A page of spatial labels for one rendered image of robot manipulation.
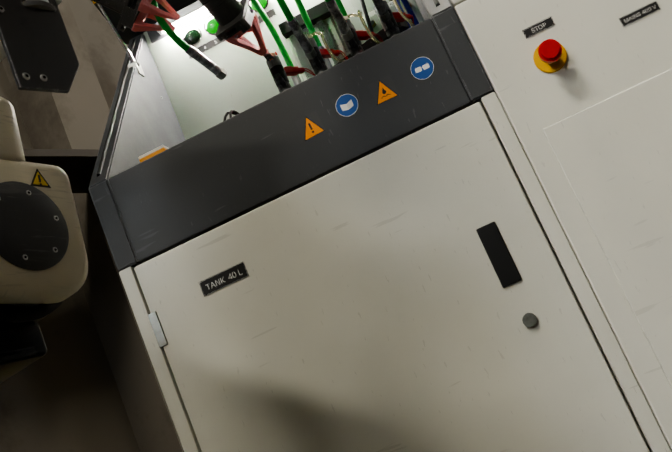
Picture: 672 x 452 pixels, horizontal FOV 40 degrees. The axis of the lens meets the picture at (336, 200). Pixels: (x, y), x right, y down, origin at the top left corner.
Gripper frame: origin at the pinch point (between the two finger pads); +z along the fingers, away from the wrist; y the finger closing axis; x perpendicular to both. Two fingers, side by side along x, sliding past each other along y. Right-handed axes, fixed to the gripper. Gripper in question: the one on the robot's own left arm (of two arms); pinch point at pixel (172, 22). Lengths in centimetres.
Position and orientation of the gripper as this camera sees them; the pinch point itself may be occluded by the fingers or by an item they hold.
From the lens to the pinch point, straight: 181.4
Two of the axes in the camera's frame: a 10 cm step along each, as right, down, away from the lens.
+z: 9.0, 4.0, 1.7
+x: -1.8, 7.0, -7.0
